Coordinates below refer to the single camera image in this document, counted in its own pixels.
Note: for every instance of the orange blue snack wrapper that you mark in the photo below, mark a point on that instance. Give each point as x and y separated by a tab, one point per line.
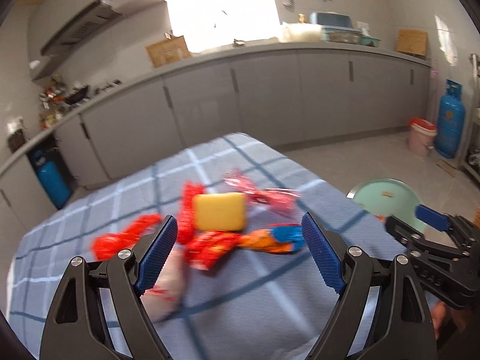
280	238

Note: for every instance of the pink mop handle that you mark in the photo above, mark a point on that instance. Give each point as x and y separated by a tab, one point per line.
434	75

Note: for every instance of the pink cellophane bag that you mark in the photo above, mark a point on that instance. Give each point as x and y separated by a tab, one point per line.
280	200

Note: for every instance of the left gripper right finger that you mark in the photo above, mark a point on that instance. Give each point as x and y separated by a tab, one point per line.
401	327

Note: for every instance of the wooden cutting board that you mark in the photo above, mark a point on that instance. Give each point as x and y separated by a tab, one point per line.
412	42
168	51

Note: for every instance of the green round trash basin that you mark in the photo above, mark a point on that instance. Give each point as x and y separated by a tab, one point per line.
386	197

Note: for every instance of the wooden cutting board right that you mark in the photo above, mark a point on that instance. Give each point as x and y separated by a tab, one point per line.
412	42

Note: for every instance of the black wok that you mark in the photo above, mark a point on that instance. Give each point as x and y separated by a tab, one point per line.
74	98

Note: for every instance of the white plastic container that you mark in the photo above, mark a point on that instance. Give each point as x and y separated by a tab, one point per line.
300	32

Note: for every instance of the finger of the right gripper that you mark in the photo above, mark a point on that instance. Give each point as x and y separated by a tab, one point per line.
432	218
412	237

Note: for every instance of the teal small basket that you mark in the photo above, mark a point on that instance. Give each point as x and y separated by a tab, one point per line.
369	41

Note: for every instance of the spice rack with bottles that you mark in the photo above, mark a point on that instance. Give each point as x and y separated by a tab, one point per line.
52	102

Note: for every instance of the upper wall cabinets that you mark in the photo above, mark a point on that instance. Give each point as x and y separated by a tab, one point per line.
51	15

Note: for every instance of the person right hand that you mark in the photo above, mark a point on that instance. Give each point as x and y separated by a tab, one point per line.
441	313

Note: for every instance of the wooden cutting board left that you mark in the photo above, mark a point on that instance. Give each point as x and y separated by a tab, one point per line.
168	51

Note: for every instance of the blue gas cylinder right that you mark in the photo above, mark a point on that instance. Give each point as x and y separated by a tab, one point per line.
450	122

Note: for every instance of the blue plaid tablecloth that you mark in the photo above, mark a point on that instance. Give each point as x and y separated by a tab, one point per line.
250	304

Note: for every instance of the yellow sponge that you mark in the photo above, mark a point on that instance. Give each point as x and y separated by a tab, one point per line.
220	212

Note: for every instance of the blue gas cylinder under counter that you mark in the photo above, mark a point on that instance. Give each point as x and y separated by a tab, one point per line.
51	179

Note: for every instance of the blue dish rack box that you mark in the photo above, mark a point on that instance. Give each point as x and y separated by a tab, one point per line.
336	27

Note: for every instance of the grey kitchen cabinets counter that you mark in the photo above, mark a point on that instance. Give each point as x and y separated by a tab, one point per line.
284	94

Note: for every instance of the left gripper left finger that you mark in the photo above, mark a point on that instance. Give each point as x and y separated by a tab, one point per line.
76	327

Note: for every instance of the red foam fruit net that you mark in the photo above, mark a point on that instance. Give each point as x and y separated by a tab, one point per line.
185	216

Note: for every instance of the range hood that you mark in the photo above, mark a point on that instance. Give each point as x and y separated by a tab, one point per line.
81	26

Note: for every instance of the white plastic bag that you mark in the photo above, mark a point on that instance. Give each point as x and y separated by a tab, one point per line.
165	296

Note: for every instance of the red plastic bag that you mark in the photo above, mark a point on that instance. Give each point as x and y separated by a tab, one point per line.
201	253

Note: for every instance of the metal shelf rack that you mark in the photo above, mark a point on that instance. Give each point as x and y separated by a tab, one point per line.
472	131

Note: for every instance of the pink bucket red lid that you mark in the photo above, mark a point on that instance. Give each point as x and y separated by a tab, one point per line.
421	137

